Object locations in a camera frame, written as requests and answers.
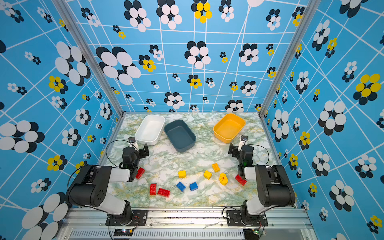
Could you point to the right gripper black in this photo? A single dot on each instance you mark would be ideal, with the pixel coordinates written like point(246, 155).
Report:
point(235, 151)

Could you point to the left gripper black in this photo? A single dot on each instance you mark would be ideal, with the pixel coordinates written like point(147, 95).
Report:
point(143, 151)

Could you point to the white plastic container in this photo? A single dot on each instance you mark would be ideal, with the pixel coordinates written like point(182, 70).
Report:
point(150, 130)

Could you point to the yellow plastic container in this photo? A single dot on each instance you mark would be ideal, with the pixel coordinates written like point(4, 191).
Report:
point(228, 127)

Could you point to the red lego brick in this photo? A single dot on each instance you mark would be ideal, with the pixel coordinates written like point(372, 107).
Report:
point(164, 193)
point(240, 180)
point(153, 189)
point(140, 172)

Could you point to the yellow rounded lego duck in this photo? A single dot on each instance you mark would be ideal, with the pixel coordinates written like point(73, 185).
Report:
point(223, 179)

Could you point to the dark teal plastic container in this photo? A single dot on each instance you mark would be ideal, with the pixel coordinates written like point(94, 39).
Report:
point(180, 135)

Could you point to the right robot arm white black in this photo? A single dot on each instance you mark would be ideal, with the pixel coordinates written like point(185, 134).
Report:
point(274, 189)

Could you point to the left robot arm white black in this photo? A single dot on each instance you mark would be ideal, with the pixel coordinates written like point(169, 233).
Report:
point(90, 187)

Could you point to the orange yellow lego brick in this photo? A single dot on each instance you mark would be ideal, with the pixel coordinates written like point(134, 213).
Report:
point(216, 167)

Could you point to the yellow lego brick right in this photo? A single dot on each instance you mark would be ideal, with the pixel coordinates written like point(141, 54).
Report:
point(207, 175)

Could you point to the yellow lego brick centre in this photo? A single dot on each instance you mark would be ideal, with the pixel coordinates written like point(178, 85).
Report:
point(182, 174)

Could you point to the red lego brick flat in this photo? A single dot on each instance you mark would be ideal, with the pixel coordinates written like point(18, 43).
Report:
point(164, 193)

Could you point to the blue lego brick left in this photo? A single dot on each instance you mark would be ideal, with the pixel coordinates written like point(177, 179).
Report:
point(181, 186)

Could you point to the blue lego brick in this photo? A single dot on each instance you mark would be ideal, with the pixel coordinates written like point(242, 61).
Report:
point(193, 186)
point(181, 186)

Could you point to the blue lego brick right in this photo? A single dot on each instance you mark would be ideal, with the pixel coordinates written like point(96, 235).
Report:
point(193, 186)

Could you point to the left circuit board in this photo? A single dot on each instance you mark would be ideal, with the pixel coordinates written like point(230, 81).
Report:
point(123, 233)

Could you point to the circuit board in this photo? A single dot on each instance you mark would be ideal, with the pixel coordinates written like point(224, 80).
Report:
point(250, 234)
point(123, 233)

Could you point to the right circuit board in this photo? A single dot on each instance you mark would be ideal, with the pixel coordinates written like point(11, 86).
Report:
point(250, 234)

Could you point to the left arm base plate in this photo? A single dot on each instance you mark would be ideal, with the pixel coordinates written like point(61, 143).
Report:
point(133, 218)

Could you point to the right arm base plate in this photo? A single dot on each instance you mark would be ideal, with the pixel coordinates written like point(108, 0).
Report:
point(239, 219)

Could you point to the aluminium front rail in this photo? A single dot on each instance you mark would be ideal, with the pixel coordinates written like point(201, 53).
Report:
point(206, 223)

